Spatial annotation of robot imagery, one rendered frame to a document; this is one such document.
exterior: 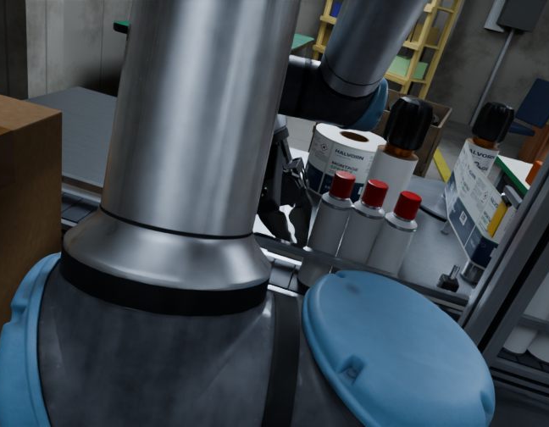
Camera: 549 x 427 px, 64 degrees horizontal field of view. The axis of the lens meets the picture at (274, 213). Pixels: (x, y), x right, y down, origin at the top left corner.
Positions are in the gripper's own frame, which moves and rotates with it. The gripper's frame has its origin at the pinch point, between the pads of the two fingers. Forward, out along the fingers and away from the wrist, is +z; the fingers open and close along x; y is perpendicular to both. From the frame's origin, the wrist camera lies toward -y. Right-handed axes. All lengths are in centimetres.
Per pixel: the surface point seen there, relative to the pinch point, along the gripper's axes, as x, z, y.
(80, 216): 36.1, -14.5, -1.8
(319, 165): 0.1, -2.0, 40.1
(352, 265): -9.2, 2.3, -3.9
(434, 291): -20.3, 8.8, -3.9
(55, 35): 147, -71, 166
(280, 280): 3.7, 4.2, -1.8
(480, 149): -39, 8, 56
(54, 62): 154, -58, 166
